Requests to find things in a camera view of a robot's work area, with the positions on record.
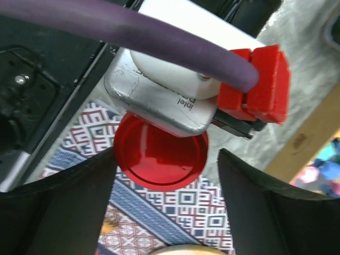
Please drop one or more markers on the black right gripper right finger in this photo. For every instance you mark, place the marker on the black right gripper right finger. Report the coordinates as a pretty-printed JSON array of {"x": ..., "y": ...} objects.
[{"x": 269, "y": 216}]

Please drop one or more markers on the red jar lid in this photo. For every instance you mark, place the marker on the red jar lid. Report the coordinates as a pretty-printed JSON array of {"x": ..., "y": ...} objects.
[{"x": 155, "y": 159}]

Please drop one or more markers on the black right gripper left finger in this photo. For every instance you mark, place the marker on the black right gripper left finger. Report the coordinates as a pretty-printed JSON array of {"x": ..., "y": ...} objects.
[{"x": 60, "y": 214}]

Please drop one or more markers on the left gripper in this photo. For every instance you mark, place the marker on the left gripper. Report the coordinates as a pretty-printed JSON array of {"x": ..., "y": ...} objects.
[{"x": 203, "y": 17}]

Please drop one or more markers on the gold fork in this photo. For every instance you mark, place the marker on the gold fork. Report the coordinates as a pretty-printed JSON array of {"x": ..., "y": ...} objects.
[{"x": 108, "y": 226}]

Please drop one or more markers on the pastel star candy tin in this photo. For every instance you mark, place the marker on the pastel star candy tin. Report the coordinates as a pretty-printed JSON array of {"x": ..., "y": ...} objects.
[{"x": 313, "y": 135}]

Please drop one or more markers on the yellow cream plate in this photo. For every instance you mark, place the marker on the yellow cream plate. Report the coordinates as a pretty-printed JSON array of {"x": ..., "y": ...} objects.
[{"x": 187, "y": 249}]

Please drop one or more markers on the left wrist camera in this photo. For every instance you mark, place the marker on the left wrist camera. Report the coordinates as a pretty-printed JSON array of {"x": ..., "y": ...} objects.
[{"x": 182, "y": 102}]

